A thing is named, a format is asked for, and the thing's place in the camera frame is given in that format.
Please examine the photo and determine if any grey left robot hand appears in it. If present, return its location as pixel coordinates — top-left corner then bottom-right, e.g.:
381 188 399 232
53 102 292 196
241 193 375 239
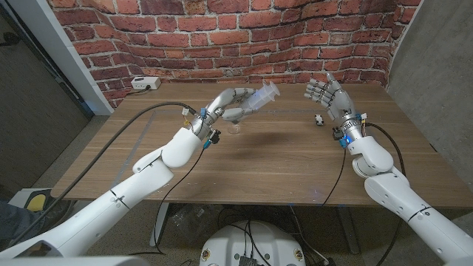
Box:
191 86 257 140

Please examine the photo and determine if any black power strip cord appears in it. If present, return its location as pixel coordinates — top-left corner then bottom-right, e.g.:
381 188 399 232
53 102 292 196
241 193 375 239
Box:
127 85 152 96

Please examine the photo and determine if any clear plastic bag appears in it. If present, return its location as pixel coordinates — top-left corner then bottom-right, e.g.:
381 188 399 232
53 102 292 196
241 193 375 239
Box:
168 205 219 241

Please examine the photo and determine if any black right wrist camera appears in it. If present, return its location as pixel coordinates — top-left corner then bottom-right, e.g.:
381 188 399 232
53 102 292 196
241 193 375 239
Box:
332 126 348 149

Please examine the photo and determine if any red brick print backdrop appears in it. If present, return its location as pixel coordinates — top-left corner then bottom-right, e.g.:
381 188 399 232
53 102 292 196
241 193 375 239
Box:
47 0 422 110

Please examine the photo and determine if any person's leg in jeans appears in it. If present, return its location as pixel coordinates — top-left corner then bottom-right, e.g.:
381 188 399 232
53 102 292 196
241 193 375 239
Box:
0 201 45 241

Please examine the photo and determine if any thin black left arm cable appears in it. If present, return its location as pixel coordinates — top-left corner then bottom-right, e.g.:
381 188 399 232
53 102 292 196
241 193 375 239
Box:
127 146 208 256

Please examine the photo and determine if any white door frame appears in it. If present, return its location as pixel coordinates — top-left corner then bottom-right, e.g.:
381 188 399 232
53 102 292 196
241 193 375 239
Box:
7 0 115 116

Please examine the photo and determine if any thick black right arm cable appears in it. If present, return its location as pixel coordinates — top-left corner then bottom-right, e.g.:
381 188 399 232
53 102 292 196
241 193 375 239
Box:
364 122 407 266

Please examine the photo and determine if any black door handle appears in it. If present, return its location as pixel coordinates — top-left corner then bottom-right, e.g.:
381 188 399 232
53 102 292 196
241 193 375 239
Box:
0 31 21 47

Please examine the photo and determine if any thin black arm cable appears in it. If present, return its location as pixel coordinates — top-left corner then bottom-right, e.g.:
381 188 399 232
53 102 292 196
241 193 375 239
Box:
320 147 348 207
127 146 208 256

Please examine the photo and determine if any large clear plastic syringe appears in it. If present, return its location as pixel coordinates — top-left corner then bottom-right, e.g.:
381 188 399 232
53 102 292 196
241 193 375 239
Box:
243 81 281 112

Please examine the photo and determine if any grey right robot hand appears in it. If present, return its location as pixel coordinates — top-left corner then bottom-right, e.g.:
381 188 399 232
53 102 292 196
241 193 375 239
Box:
304 72 366 146

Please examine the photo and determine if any grey table leg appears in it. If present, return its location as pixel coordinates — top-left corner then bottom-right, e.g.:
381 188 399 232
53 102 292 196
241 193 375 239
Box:
336 206 361 256
149 202 171 248

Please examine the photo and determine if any white robot torso base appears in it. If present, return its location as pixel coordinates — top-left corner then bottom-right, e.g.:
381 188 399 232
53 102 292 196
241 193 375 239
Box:
199 220 307 266

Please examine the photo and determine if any white power strip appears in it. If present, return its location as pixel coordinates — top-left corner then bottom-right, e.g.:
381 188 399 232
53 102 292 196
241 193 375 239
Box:
130 76 162 91

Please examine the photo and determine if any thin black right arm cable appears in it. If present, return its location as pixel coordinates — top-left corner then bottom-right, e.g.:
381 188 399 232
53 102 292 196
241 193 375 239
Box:
320 147 348 207

